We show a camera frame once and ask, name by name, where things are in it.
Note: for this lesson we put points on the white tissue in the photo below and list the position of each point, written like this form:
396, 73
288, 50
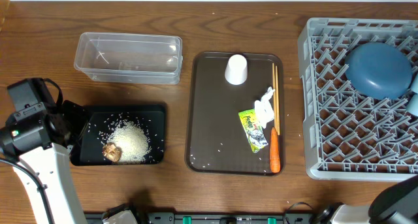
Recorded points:
263, 109

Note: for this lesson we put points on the brown serving tray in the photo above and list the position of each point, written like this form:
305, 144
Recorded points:
216, 139

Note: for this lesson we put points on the pile of white rice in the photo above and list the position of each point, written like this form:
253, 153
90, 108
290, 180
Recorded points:
133, 135

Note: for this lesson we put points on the light blue small bowl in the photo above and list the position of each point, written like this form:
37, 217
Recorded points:
412, 106

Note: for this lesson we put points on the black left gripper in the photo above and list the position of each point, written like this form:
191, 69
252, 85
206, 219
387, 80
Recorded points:
72, 110

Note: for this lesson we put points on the black plastic tray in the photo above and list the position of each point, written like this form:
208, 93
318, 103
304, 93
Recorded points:
89, 151

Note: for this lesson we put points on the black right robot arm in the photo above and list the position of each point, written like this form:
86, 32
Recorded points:
395, 205

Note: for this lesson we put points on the orange carrot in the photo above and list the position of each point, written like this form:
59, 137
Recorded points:
275, 165

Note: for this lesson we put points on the grey dishwasher rack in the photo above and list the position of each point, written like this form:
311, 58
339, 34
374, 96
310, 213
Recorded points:
347, 135

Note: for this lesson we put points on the pink plastic cup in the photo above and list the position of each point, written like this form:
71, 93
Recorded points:
236, 71

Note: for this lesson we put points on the wooden chopstick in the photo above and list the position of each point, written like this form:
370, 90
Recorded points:
275, 96
277, 80

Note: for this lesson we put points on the dark blue large bowl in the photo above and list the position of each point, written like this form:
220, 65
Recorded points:
379, 70

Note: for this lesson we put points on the brown food scrap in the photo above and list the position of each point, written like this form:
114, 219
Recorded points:
111, 152

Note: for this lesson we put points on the clear plastic container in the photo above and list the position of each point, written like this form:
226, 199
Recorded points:
129, 58

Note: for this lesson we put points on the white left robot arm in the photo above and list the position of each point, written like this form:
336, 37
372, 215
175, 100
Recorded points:
47, 179

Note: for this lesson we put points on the green foil snack wrapper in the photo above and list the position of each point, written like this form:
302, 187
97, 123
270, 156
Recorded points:
253, 131

